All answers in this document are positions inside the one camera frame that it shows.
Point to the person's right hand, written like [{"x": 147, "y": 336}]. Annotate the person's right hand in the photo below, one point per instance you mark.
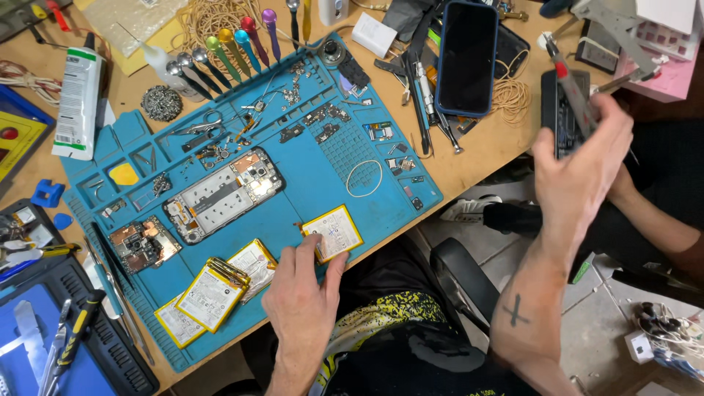
[{"x": 575, "y": 187}]

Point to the person's left hand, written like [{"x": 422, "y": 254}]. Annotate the person's left hand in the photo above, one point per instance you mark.
[{"x": 300, "y": 308}]

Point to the yellow-edged white phone battery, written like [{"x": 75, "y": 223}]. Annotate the yellow-edged white phone battery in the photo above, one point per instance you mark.
[
  {"x": 212, "y": 297},
  {"x": 338, "y": 231},
  {"x": 176, "y": 327}
]

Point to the grey tool with red band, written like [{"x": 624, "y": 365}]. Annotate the grey tool with red band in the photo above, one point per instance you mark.
[{"x": 567, "y": 82}]

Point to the silver wrapped phone battery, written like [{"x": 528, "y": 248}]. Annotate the silver wrapped phone battery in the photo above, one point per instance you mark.
[{"x": 254, "y": 264}]

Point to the black handheld phone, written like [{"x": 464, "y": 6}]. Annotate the black handheld phone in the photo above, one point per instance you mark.
[{"x": 561, "y": 115}]

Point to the heap of tan rubber bands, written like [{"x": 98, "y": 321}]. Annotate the heap of tan rubber bands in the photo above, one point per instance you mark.
[
  {"x": 511, "y": 99},
  {"x": 212, "y": 22}
]

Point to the person's black yellow clothing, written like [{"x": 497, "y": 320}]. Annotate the person's black yellow clothing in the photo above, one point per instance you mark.
[{"x": 407, "y": 341}]

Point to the white rubber band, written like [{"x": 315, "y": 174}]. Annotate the white rubber band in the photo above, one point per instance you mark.
[{"x": 348, "y": 181}]

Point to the small dark screen device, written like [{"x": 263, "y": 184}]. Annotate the small dark screen device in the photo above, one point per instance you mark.
[{"x": 597, "y": 52}]

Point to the opened smartphone without back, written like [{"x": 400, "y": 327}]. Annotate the opened smartphone without back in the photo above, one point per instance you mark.
[{"x": 223, "y": 195}]

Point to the blue silicone repair mat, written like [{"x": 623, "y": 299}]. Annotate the blue silicone repair mat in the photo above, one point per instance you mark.
[{"x": 308, "y": 170}]

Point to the pink box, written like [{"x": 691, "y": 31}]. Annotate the pink box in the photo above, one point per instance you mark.
[{"x": 668, "y": 77}]

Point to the black chair armrest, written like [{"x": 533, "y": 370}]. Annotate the black chair armrest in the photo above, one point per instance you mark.
[{"x": 462, "y": 280}]

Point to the black phone back cover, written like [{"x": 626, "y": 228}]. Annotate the black phone back cover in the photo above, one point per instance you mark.
[{"x": 511, "y": 47}]

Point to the silver precision screwdriver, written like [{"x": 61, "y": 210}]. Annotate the silver precision screwdriver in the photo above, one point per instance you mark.
[{"x": 434, "y": 104}]

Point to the long metal tweezers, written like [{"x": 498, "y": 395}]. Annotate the long metal tweezers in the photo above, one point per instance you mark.
[{"x": 132, "y": 324}]

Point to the blue cased smartphone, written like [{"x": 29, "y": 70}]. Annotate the blue cased smartphone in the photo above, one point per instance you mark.
[{"x": 466, "y": 58}]

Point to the long black tweezers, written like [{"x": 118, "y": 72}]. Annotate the long black tweezers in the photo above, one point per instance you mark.
[{"x": 418, "y": 110}]

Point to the small silver phone module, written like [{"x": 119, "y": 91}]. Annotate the small silver phone module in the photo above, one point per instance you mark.
[{"x": 401, "y": 164}]

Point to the small black circuit board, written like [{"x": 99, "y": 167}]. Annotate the small black circuit board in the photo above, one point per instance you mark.
[
  {"x": 328, "y": 133},
  {"x": 339, "y": 113},
  {"x": 291, "y": 133},
  {"x": 314, "y": 116}
]

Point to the heap of small phone parts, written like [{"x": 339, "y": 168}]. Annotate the heap of small phone parts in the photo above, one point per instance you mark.
[{"x": 214, "y": 154}]

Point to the blue green phone module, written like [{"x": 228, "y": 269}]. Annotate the blue green phone module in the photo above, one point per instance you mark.
[{"x": 378, "y": 131}]

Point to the thin black spudger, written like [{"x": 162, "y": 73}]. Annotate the thin black spudger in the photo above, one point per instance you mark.
[{"x": 113, "y": 256}]

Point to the black machine with blue pad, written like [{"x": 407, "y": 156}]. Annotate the black machine with blue pad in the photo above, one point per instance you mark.
[{"x": 104, "y": 341}]

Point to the small silver scissors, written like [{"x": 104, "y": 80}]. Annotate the small silver scissors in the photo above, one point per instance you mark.
[{"x": 206, "y": 124}]

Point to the heap of small metal screws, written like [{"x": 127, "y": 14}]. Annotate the heap of small metal screws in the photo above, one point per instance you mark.
[{"x": 292, "y": 91}]

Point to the yellow opening pick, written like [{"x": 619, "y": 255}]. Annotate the yellow opening pick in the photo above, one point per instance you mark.
[{"x": 124, "y": 175}]

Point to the black yellow screwdriver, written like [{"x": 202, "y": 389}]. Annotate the black yellow screwdriver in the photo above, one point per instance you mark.
[{"x": 77, "y": 335}]

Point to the black fabric pouch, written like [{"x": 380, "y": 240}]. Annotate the black fabric pouch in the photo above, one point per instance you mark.
[{"x": 410, "y": 19}]

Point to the black perforated flex part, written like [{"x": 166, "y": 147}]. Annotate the black perforated flex part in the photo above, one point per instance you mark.
[{"x": 353, "y": 70}]

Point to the blue opening pick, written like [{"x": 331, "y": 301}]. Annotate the blue opening pick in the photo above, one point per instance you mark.
[{"x": 62, "y": 221}]

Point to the yellow black utility knife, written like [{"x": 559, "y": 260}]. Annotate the yellow black utility knife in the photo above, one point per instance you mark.
[{"x": 52, "y": 250}]

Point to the white charger adapter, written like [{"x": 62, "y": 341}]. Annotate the white charger adapter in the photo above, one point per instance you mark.
[{"x": 371, "y": 34}]

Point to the black round knob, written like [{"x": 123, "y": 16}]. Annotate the black round knob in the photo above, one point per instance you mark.
[{"x": 332, "y": 52}]

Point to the row of coloured precision screwdrivers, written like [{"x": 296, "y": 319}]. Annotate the row of coloured precision screwdrivers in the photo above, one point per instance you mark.
[{"x": 231, "y": 55}]

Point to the flat metal pry blade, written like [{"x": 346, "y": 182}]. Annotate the flat metal pry blade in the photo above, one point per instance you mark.
[{"x": 30, "y": 341}]

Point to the blue magnetizer block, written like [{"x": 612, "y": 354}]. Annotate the blue magnetizer block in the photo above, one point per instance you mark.
[{"x": 47, "y": 193}]

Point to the clear needle tip bottle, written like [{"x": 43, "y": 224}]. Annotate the clear needle tip bottle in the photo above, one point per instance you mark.
[{"x": 162, "y": 63}]

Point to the black tool with silver cap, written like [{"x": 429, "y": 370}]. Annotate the black tool with silver cap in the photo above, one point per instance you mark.
[{"x": 293, "y": 25}]

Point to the yellow pry tool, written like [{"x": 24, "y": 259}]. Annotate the yellow pry tool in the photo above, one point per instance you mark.
[{"x": 306, "y": 19}]

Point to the white plastic device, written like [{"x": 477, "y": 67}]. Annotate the white plastic device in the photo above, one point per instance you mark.
[{"x": 333, "y": 11}]

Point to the white green glue tube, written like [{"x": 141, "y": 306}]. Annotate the white green glue tube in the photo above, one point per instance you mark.
[{"x": 77, "y": 104}]

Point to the blue tray with yellow box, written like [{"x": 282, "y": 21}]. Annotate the blue tray with yellow box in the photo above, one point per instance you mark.
[{"x": 19, "y": 137}]

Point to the bubble wrap bag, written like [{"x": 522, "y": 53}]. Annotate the bubble wrap bag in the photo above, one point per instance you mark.
[{"x": 132, "y": 22}]

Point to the grey box with hand tools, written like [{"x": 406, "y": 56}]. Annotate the grey box with hand tools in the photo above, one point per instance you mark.
[{"x": 25, "y": 19}]

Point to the small black camera module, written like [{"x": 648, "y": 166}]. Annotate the small black camera module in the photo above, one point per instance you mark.
[{"x": 417, "y": 203}]

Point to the grey metal bracket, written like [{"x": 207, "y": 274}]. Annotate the grey metal bracket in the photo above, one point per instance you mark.
[{"x": 619, "y": 33}]

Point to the copper phone frame with board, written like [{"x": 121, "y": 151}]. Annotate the copper phone frame with board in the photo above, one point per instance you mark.
[{"x": 143, "y": 245}]

